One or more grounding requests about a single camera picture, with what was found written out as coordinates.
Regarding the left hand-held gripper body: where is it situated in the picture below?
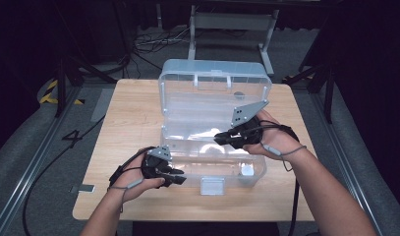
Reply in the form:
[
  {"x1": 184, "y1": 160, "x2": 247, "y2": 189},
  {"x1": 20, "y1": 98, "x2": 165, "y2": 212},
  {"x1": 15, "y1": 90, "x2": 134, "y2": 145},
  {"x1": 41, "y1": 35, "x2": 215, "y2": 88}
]
[{"x1": 141, "y1": 145, "x2": 173, "y2": 189}]

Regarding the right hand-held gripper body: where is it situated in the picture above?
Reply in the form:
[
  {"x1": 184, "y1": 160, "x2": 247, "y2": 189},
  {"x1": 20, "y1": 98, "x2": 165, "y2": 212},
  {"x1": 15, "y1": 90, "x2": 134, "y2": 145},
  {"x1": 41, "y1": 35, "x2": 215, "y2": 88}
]
[{"x1": 231, "y1": 99, "x2": 270, "y2": 149}]

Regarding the clear plastic storage box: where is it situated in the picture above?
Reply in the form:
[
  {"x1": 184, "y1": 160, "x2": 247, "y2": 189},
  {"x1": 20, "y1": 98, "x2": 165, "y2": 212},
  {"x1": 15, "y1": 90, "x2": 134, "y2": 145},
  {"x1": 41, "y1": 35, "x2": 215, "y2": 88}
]
[{"x1": 157, "y1": 58, "x2": 273, "y2": 197}]

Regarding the person's left hand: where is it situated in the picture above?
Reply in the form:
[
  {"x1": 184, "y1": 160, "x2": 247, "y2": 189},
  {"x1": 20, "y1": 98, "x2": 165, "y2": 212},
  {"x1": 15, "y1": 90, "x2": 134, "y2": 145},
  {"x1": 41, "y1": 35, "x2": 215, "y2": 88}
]
[{"x1": 110, "y1": 148, "x2": 166, "y2": 204}]

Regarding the person's right hand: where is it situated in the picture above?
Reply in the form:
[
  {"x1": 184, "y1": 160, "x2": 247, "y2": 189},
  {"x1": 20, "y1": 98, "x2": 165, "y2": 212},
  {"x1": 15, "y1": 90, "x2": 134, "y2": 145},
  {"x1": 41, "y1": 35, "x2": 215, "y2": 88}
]
[{"x1": 242, "y1": 109, "x2": 304, "y2": 161}]

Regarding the small grey tape piece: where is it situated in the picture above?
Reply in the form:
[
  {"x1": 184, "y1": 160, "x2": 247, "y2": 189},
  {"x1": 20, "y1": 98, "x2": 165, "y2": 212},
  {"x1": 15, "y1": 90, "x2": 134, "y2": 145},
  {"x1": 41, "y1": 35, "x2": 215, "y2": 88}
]
[{"x1": 69, "y1": 184, "x2": 96, "y2": 194}]

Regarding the long grey tape strip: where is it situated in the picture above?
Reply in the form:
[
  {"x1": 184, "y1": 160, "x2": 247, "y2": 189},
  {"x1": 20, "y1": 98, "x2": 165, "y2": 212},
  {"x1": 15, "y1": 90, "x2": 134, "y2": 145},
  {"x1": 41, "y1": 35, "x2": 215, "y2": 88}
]
[{"x1": 89, "y1": 88, "x2": 115, "y2": 123}]

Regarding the black metal stand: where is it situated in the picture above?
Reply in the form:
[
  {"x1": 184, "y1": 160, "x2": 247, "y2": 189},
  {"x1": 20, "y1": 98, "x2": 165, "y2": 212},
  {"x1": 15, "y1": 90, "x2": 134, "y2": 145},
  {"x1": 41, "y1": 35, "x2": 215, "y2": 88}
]
[
  {"x1": 282, "y1": 58, "x2": 336, "y2": 125},
  {"x1": 54, "y1": 53, "x2": 118, "y2": 118}
]

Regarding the desk with grey metal legs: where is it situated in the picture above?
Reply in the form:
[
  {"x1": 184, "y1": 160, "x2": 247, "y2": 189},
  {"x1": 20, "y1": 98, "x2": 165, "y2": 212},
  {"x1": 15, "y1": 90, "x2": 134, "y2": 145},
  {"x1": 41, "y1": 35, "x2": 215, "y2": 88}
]
[{"x1": 187, "y1": 4, "x2": 280, "y2": 78}]

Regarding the black curtain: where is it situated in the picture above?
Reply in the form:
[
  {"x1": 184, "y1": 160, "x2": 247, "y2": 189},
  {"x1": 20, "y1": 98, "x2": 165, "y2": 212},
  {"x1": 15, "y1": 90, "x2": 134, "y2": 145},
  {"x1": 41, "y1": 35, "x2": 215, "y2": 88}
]
[
  {"x1": 0, "y1": 0, "x2": 63, "y2": 160},
  {"x1": 331, "y1": 0, "x2": 400, "y2": 214}
]

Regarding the grey wrist strap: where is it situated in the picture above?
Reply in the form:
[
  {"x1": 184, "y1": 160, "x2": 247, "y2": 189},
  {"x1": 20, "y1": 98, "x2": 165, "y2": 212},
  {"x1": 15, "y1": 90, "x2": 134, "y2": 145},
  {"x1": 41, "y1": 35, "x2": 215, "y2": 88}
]
[
  {"x1": 260, "y1": 143, "x2": 309, "y2": 173},
  {"x1": 107, "y1": 177, "x2": 144, "y2": 214}
]

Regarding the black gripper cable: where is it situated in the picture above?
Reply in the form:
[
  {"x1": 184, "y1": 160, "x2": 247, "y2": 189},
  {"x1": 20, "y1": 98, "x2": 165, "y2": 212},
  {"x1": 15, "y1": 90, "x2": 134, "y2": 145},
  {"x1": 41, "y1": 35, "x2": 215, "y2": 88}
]
[
  {"x1": 257, "y1": 120, "x2": 301, "y2": 236},
  {"x1": 108, "y1": 146, "x2": 156, "y2": 188}
]

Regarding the metal floor rail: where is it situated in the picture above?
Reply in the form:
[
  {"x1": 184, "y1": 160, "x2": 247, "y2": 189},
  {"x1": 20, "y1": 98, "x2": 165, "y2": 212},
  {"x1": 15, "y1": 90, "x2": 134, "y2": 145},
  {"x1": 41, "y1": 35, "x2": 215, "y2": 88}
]
[
  {"x1": 310, "y1": 92, "x2": 400, "y2": 236},
  {"x1": 0, "y1": 86, "x2": 83, "y2": 236}
]

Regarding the tangle of floor cables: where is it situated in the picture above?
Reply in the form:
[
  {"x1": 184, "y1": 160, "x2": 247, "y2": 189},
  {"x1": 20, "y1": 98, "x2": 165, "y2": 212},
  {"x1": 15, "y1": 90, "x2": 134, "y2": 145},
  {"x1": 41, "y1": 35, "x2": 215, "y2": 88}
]
[{"x1": 132, "y1": 27, "x2": 193, "y2": 55}]

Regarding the black floor cable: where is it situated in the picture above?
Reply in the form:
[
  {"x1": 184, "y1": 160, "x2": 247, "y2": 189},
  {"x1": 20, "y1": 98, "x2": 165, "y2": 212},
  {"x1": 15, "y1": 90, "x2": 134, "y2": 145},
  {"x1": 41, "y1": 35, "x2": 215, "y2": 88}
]
[{"x1": 22, "y1": 114, "x2": 106, "y2": 236}]

